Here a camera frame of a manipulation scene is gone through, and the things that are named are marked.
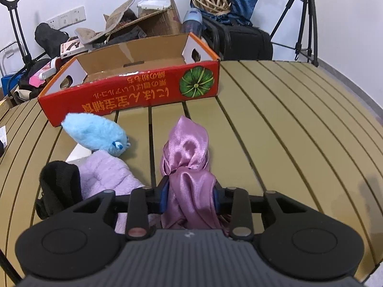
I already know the black camera tripod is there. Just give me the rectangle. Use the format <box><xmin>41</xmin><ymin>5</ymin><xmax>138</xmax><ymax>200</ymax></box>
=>
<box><xmin>270</xmin><ymin>0</ymin><xmax>319</xmax><ymax>67</ymax></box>

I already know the lilac fluffy plush cloth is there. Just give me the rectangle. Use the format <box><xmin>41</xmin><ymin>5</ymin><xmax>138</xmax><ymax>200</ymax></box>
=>
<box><xmin>78</xmin><ymin>149</ymin><xmax>162</xmax><ymax>235</ymax></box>

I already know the black bag by wall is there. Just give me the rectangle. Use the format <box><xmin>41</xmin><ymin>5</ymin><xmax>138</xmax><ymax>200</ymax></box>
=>
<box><xmin>34</xmin><ymin>23</ymin><xmax>69</xmax><ymax>58</ymax></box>

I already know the black sock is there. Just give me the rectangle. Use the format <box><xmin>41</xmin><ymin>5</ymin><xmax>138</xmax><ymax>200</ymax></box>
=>
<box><xmin>35</xmin><ymin>161</ymin><xmax>82</xmax><ymax>220</ymax></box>

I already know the white wall socket strip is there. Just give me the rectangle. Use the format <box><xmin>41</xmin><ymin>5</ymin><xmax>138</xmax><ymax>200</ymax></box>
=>
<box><xmin>46</xmin><ymin>6</ymin><xmax>86</xmax><ymax>30</ymax></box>

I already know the light blue plush toy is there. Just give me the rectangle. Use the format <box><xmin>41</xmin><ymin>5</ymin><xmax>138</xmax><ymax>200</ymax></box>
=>
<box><xmin>61</xmin><ymin>113</ymin><xmax>130</xmax><ymax>157</ymax></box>

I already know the blue water bottle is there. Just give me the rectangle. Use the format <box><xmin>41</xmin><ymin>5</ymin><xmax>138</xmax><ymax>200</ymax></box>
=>
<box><xmin>181</xmin><ymin>8</ymin><xmax>203</xmax><ymax>38</ymax></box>

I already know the pink satin cloth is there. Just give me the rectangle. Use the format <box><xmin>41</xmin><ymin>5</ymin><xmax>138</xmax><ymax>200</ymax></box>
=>
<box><xmin>160</xmin><ymin>116</ymin><xmax>229</xmax><ymax>235</ymax></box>

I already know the black hand trolley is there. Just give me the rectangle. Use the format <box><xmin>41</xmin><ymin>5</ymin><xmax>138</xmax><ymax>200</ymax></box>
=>
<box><xmin>1</xmin><ymin>0</ymin><xmax>46</xmax><ymax>72</ymax></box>

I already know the brown open cardboard box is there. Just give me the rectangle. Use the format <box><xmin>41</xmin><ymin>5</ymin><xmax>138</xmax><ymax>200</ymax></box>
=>
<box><xmin>75</xmin><ymin>0</ymin><xmax>181</xmax><ymax>49</ymax></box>

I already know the white paper sheet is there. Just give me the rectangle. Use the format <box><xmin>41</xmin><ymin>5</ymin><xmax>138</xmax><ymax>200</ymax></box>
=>
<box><xmin>66</xmin><ymin>144</ymin><xmax>91</xmax><ymax>163</ymax></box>

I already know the black suitcase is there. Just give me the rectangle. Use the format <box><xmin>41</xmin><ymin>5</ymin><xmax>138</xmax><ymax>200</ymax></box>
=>
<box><xmin>202</xmin><ymin>16</ymin><xmax>273</xmax><ymax>60</ymax></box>

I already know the red cardboard pumpkin box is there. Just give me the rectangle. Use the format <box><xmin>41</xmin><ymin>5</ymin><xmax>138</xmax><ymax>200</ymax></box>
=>
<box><xmin>38</xmin><ymin>33</ymin><xmax>220</xmax><ymax>126</ymax></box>

